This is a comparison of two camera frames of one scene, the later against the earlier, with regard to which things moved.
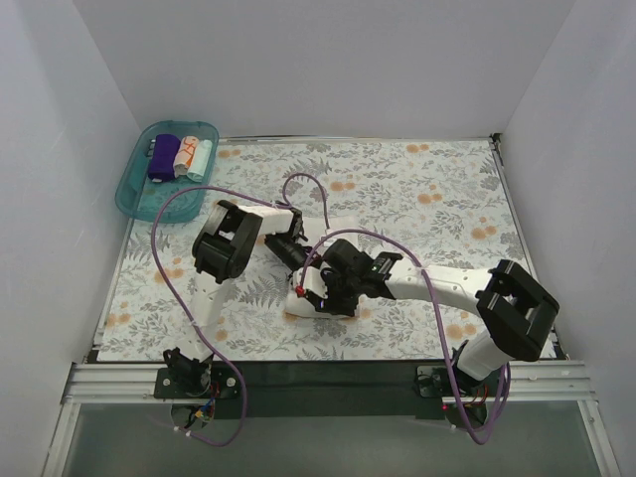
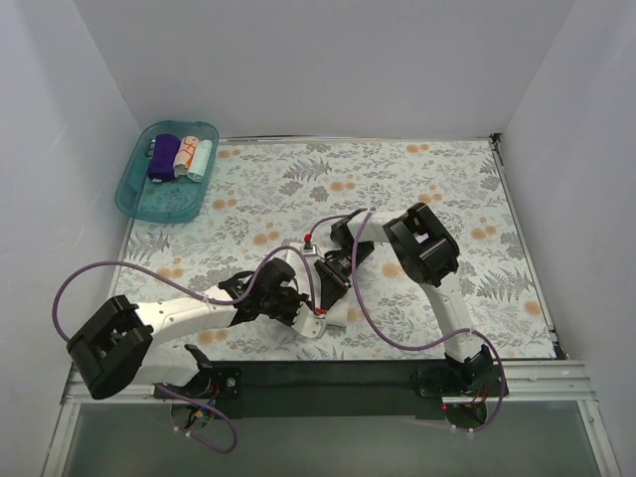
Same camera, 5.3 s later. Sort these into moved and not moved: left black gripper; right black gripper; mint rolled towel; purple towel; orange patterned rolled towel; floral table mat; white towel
Moved: left black gripper; white towel; right black gripper
Not moved: purple towel; mint rolled towel; orange patterned rolled towel; floral table mat
